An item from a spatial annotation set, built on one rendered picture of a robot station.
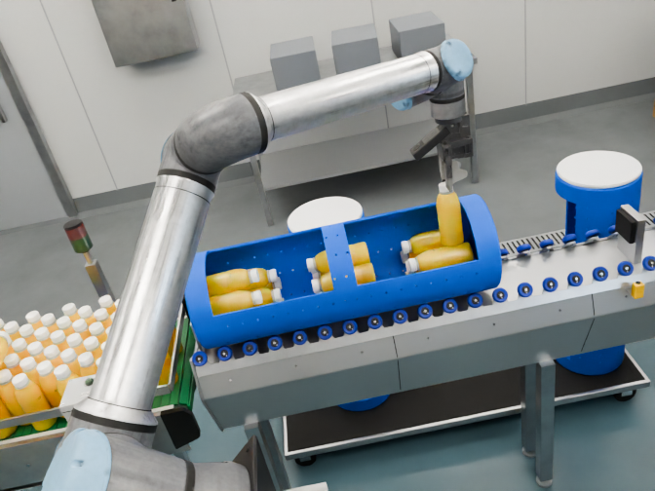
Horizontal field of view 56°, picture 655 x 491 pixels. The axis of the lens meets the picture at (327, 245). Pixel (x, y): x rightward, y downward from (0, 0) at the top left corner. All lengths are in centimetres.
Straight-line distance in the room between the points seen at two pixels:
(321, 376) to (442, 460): 94
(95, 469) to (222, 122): 59
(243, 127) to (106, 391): 52
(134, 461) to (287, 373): 94
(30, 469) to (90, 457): 112
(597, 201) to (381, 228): 78
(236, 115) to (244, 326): 78
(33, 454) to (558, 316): 158
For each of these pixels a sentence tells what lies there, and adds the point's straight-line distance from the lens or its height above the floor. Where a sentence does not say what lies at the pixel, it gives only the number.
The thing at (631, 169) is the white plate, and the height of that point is 104.
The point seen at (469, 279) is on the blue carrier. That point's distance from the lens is 175.
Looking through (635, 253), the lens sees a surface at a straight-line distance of 205.
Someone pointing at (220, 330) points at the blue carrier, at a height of 108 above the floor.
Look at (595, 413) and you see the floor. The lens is 286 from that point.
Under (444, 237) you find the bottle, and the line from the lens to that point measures 177.
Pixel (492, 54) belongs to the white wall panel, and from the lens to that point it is 518.
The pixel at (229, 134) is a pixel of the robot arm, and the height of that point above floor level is 174.
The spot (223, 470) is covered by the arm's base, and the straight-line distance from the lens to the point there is 104.
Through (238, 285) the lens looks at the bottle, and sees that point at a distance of 178.
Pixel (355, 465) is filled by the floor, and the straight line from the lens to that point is 270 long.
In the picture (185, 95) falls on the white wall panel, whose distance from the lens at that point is 498.
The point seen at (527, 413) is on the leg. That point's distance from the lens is 249.
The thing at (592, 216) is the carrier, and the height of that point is 92.
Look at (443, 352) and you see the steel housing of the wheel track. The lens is 190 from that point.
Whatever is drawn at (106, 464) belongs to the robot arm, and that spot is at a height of 146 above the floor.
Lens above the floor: 211
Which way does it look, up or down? 32 degrees down
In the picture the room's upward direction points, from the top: 12 degrees counter-clockwise
